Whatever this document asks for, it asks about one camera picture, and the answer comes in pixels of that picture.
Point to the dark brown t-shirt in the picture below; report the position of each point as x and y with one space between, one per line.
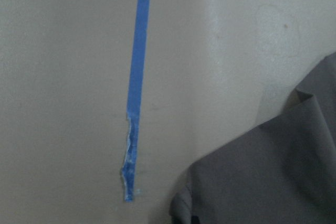
282 171

